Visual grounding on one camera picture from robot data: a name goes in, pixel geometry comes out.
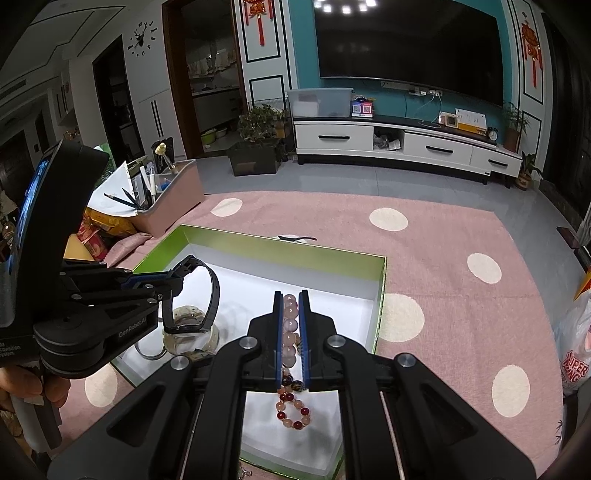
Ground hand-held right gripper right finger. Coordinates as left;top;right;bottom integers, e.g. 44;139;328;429
298;290;543;480

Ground yellow desk calendar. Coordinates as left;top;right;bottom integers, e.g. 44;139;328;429
455;108;488;134

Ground red chinese knot ornament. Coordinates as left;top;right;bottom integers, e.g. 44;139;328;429
522;21;544;88
242;0;274;46

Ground brown bead bracelet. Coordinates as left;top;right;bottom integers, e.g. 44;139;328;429
281;367;305;393

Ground pink polka dot tablecloth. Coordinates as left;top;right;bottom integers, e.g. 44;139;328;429
55;190;566;476

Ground black wrist watch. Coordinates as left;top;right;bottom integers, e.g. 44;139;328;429
163;255;221;334

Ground white paper stack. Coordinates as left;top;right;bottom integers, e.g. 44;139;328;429
88;161;139;217

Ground bunch of pens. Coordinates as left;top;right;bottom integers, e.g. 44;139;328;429
104;142;178;212

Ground red orange bead bracelet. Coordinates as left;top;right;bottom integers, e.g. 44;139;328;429
276;388;314;431

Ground pink bead bracelet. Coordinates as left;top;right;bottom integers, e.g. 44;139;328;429
281;293;301;370

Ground white tv cabinet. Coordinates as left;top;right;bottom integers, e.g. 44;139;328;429
293;113;522;188

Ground small potted plant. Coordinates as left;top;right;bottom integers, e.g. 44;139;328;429
516;153;544;191

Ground black deer wall clock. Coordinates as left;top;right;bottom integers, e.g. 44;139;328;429
134;22;158;58

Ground orange snack bag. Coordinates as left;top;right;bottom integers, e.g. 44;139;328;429
83;208;138;239

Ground plants in black planter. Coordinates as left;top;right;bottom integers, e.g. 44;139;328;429
227;104;291;177

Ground white plastic bag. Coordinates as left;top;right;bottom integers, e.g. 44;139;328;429
551;291;591;395

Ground red snack packet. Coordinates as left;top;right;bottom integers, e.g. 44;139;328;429
76;222;110;262

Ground silver bangle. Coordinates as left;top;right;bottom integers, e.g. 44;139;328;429
135;339;167;361

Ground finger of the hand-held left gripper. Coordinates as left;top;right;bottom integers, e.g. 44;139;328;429
68;277;184;311
59;265;171;291

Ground pink pen holder box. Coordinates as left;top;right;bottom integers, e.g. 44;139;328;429
130;159;206;238

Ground green cardboard box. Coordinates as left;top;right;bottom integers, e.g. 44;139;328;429
110;224;387;480

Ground tall potted plant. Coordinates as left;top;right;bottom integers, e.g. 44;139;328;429
502;102;530;153

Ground person's left hand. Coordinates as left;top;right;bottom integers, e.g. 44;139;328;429
0;364;71;409

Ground clear plastic storage box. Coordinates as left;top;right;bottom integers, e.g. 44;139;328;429
287;88;354;120

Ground white wrist watch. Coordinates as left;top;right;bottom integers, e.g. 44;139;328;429
164;305;221;357

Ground large black television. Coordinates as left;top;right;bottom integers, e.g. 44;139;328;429
314;0;504;108

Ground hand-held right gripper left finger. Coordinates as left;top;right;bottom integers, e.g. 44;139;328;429
46;291;284;480

